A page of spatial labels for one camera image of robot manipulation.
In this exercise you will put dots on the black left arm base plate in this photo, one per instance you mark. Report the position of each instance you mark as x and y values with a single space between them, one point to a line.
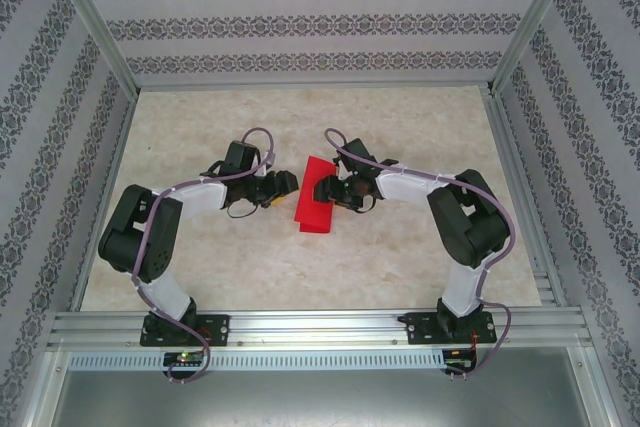
220 329

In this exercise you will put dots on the aluminium side rail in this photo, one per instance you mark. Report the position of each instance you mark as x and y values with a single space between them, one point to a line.
110 187
520 187

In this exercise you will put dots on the circuit board with orange label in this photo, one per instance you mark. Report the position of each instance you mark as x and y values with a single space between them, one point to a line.
457 354

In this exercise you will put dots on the circuit board with green light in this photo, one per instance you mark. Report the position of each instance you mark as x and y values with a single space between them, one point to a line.
185 358

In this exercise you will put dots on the grey metal sheet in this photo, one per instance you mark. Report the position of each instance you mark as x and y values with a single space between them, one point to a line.
320 397

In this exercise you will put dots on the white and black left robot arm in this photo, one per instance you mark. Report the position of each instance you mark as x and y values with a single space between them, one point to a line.
200 197

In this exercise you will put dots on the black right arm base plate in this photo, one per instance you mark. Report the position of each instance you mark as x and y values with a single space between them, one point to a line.
417 329

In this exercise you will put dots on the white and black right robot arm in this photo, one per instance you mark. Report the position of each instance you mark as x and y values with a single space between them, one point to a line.
405 187

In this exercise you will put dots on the aluminium frame post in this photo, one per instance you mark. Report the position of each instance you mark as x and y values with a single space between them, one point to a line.
535 22
95 22

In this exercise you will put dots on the aluminium mounting rail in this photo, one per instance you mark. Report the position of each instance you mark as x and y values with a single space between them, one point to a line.
320 327

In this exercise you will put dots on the red cloth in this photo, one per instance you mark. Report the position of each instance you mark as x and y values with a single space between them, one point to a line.
307 212

